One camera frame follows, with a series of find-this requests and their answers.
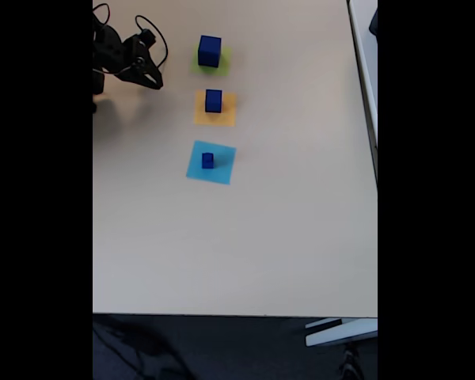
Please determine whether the small blue cube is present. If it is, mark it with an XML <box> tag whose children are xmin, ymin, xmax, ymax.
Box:
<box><xmin>204</xmin><ymin>89</ymin><xmax>224</xmax><ymax>114</ymax></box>

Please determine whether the green paper square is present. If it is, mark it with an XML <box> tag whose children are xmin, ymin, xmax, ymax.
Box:
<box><xmin>189</xmin><ymin>42</ymin><xmax>233</xmax><ymax>77</ymax></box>

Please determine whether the orange paper square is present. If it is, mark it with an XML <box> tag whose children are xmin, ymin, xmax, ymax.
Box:
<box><xmin>193</xmin><ymin>89</ymin><xmax>238</xmax><ymax>128</ymax></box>

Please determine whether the light blue paper square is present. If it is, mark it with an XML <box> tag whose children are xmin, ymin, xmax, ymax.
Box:
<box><xmin>185</xmin><ymin>139</ymin><xmax>238</xmax><ymax>186</ymax></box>

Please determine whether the large blue cube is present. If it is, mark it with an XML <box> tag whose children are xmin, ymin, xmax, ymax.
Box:
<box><xmin>197</xmin><ymin>34</ymin><xmax>223</xmax><ymax>69</ymax></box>

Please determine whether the white side table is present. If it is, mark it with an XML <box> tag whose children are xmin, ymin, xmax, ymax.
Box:
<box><xmin>346</xmin><ymin>0</ymin><xmax>378</xmax><ymax>187</ymax></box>

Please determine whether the white table leg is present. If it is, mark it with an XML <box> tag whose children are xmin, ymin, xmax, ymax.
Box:
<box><xmin>304</xmin><ymin>317</ymin><xmax>378</xmax><ymax>348</ymax></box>

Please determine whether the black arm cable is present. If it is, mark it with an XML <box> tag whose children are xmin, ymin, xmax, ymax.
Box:
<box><xmin>92</xmin><ymin>2</ymin><xmax>112</xmax><ymax>29</ymax></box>

